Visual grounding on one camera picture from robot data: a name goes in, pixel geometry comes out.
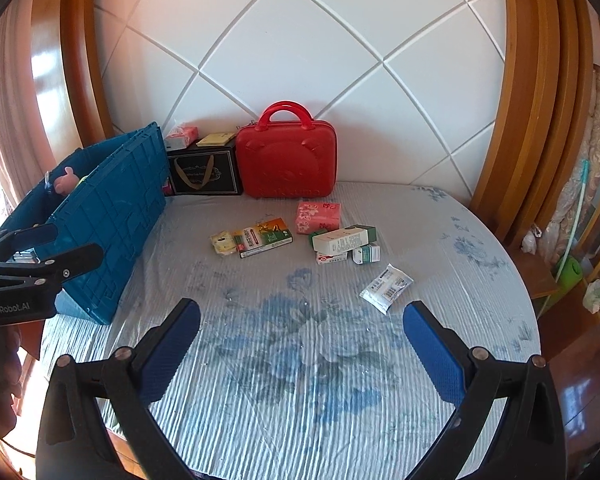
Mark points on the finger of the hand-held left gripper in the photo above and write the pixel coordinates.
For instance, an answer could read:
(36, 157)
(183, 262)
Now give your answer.
(30, 238)
(75, 258)

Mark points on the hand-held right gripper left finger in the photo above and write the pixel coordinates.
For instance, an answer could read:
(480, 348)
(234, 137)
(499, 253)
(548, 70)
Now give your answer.
(172, 345)

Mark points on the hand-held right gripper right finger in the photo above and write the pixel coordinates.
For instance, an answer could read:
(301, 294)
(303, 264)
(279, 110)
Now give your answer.
(432, 350)

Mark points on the blue plastic storage crate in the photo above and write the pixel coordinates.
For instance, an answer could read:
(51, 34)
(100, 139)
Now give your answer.
(115, 220)

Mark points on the pink pig plush green shirt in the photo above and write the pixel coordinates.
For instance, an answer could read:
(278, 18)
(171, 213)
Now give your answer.
(66, 182)

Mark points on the person's left hand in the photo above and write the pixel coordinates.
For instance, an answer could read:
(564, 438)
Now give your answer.
(7, 375)

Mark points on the silver barcode sachet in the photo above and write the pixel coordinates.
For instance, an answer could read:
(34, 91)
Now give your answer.
(385, 290)

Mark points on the small yellow packet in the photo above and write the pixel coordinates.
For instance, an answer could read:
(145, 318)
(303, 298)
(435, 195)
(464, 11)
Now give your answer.
(223, 242)

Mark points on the pink red packet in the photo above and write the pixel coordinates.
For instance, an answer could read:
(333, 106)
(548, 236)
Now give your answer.
(167, 187)

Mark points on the small green white box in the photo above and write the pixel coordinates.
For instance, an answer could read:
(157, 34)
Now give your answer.
(366, 254)

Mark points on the wooden nightstand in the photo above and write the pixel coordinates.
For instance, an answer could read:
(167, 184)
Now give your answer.
(530, 275)

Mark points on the pink curtain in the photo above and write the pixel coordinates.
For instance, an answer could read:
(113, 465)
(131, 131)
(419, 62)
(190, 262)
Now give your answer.
(5, 110)

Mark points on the small red white box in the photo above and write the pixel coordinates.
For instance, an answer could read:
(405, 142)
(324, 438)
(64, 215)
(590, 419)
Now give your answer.
(331, 258)

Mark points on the white green long box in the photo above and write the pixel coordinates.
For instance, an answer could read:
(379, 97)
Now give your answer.
(345, 239)

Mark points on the green yellow box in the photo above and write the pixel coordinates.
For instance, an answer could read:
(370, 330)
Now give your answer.
(265, 237)

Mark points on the white plastic bag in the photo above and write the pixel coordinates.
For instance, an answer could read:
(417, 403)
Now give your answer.
(530, 242)

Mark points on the black gift box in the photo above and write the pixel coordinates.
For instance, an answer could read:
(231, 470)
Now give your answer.
(205, 172)

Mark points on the green rolled yoga mat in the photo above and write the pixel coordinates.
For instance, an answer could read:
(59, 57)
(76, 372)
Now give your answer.
(570, 270)

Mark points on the white green tissue pack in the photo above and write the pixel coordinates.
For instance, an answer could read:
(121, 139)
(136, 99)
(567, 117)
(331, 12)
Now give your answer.
(595, 296)

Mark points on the pink floral tissue pack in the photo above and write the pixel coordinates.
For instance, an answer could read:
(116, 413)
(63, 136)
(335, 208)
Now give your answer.
(317, 217)

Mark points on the yellow flat box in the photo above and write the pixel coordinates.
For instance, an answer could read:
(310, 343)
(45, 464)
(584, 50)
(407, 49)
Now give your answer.
(215, 139)

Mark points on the teal pole mop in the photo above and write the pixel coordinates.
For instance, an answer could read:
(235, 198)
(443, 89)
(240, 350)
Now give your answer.
(580, 195)

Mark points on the red hard-shell suitcase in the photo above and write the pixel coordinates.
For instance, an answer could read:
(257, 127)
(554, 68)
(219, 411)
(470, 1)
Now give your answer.
(285, 160)

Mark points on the wooden white padded headboard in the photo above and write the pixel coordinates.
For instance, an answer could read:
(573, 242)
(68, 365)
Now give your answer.
(305, 50)

